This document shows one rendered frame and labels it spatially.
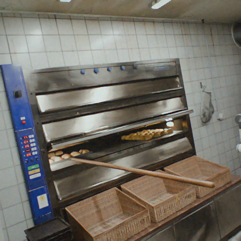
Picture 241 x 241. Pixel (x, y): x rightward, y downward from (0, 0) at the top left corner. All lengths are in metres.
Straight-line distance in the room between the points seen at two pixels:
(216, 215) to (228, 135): 1.44
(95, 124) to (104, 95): 0.31
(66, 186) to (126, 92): 1.15
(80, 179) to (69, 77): 0.97
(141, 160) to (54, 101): 1.14
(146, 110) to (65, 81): 0.98
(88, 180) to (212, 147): 1.89
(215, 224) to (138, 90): 1.61
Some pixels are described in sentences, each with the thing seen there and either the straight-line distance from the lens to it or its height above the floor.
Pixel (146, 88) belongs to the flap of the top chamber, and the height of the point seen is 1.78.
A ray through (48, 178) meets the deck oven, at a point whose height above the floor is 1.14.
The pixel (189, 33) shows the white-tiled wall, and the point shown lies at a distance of 3.66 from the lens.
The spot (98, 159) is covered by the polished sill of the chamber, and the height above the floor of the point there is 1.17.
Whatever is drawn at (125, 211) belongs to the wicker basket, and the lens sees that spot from 2.62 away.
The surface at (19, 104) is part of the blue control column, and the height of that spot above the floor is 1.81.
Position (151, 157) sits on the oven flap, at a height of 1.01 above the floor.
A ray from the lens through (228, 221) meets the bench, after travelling 3.11.
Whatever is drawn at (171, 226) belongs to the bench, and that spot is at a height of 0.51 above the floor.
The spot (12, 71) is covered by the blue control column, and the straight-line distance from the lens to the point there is 2.29.
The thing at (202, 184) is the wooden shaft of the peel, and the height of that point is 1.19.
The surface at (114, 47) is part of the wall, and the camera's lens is 2.79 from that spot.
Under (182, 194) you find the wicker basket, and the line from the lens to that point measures 2.58.
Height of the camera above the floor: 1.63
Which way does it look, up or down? 3 degrees down
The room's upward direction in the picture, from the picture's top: 11 degrees counter-clockwise
